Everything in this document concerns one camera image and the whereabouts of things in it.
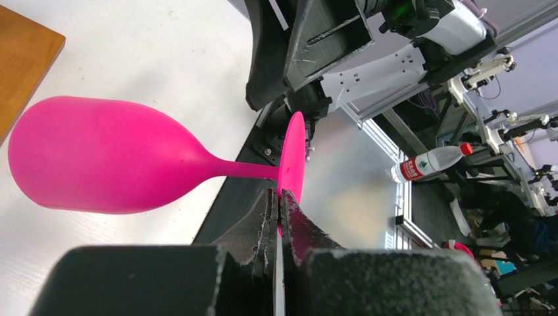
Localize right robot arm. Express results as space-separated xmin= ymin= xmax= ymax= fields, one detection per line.
xmin=245 ymin=1 xmax=499 ymax=129

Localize plastic water bottle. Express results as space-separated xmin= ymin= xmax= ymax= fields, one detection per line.
xmin=390 ymin=143 xmax=474 ymax=183

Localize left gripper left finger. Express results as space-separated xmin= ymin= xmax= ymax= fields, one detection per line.
xmin=213 ymin=189 xmax=278 ymax=315

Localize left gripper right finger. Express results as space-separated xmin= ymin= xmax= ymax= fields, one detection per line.
xmin=278 ymin=190 xmax=343 ymax=315

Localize pink wine glass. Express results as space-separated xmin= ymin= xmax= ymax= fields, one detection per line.
xmin=7 ymin=95 xmax=307 ymax=215

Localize gold rack with wooden base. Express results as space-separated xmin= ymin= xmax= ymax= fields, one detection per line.
xmin=1 ymin=6 xmax=66 ymax=142

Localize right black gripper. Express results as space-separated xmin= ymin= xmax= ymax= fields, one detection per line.
xmin=245 ymin=0 xmax=441 ymax=111

